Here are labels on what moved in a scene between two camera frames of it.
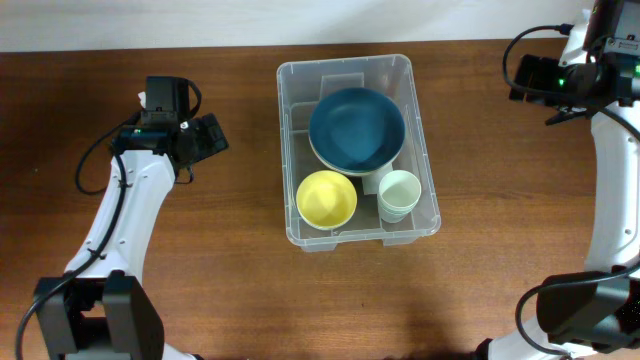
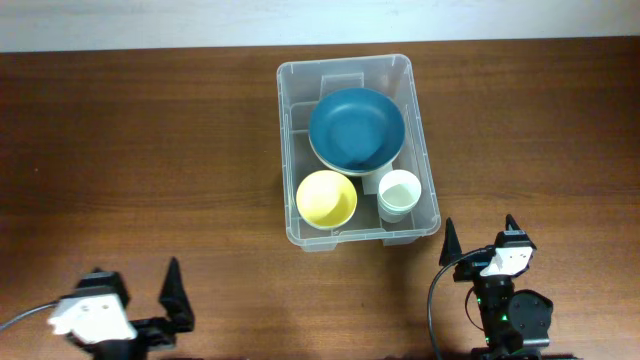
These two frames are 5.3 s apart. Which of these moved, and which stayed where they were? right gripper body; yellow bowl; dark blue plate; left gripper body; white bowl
Moved: left gripper body; right gripper body
Stayed: white bowl; yellow bowl; dark blue plate
